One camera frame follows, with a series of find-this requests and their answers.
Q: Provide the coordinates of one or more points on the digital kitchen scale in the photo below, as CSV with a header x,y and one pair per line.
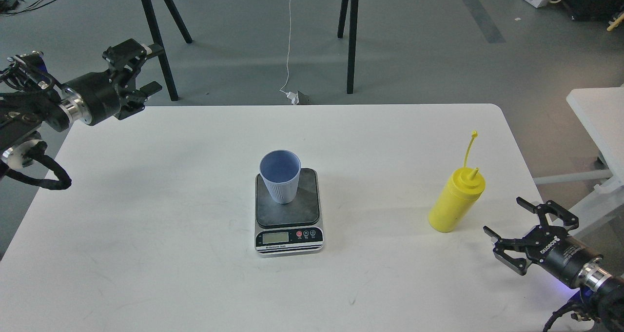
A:
x,y
292,228

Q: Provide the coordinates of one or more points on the grey power adapter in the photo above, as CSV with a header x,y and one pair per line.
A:
x,y
301,99

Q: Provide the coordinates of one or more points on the white side table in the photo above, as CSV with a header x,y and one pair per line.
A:
x,y
601,112

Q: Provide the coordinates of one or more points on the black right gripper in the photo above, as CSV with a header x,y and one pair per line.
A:
x,y
560,256

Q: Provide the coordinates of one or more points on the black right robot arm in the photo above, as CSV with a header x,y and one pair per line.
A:
x,y
599,294

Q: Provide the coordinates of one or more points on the yellow squeeze bottle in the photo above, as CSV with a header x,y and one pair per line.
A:
x,y
462,189

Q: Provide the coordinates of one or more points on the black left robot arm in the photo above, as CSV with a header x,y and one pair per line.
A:
x,y
39,98

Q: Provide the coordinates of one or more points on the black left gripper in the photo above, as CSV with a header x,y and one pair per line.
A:
x,y
92,98

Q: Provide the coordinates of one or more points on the blue plastic cup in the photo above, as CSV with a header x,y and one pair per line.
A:
x,y
280,170

